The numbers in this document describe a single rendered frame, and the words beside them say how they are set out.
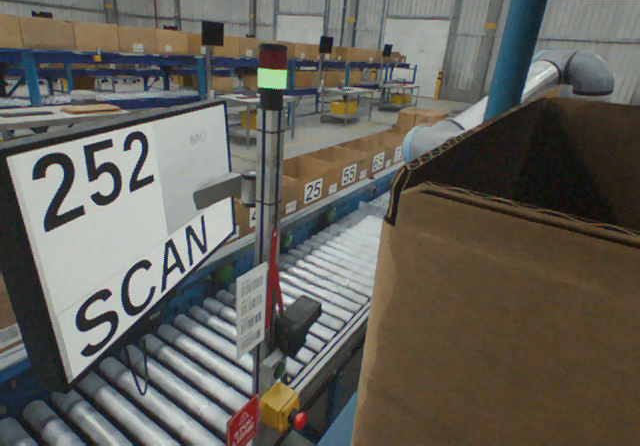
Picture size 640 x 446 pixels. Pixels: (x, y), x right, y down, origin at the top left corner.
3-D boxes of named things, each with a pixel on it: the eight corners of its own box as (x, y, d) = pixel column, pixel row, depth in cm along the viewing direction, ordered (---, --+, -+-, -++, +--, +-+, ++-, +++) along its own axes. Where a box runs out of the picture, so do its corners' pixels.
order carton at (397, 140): (391, 166, 294) (395, 144, 288) (357, 158, 309) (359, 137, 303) (411, 157, 325) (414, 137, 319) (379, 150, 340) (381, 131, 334)
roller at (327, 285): (367, 314, 156) (369, 303, 154) (266, 268, 181) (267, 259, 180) (373, 308, 160) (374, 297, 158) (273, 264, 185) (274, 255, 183)
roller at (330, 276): (374, 306, 161) (376, 295, 159) (275, 263, 187) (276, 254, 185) (379, 300, 165) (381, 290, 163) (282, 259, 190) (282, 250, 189)
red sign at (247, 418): (227, 465, 88) (227, 423, 83) (225, 463, 88) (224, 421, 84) (274, 415, 101) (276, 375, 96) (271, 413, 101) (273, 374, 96)
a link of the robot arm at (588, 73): (630, 48, 129) (588, 228, 159) (589, 47, 139) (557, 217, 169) (609, 54, 125) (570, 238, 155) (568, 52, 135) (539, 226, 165)
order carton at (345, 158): (337, 192, 232) (340, 165, 226) (298, 181, 246) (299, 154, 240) (368, 178, 263) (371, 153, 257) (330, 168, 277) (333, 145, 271)
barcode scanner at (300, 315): (324, 330, 101) (324, 298, 96) (296, 363, 92) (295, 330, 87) (303, 320, 104) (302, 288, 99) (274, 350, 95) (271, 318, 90)
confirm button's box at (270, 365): (270, 391, 91) (271, 368, 89) (260, 384, 93) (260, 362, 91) (288, 373, 97) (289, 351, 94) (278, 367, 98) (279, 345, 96)
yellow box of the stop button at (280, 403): (286, 440, 93) (287, 417, 90) (258, 420, 97) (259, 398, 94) (320, 398, 104) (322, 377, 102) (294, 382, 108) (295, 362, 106)
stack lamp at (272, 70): (273, 88, 69) (275, 51, 67) (252, 85, 71) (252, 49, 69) (291, 87, 73) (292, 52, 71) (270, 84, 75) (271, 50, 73)
